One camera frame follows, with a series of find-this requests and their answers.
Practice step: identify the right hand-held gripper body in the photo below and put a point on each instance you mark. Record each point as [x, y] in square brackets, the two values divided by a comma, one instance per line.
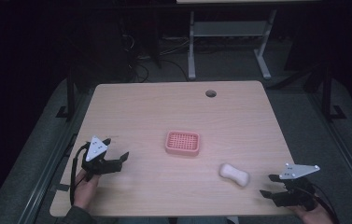
[296, 194]

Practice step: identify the white soap bar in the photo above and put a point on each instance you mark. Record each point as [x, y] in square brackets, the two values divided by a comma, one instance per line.
[234, 174]

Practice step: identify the person's right hand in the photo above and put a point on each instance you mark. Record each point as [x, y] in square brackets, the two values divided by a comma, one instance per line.
[315, 216]

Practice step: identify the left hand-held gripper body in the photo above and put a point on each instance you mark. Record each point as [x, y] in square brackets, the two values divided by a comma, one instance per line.
[96, 148]

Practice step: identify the pink soap dish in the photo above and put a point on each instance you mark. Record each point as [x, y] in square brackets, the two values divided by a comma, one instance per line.
[182, 143]

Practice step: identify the person's left hand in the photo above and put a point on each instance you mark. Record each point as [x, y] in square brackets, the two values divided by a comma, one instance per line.
[85, 190]

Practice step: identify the black metal stand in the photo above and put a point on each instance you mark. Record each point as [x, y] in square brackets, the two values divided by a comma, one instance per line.
[70, 93]
[327, 93]

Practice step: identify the white metal table frame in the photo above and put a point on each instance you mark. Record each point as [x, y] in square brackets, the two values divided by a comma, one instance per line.
[228, 28]

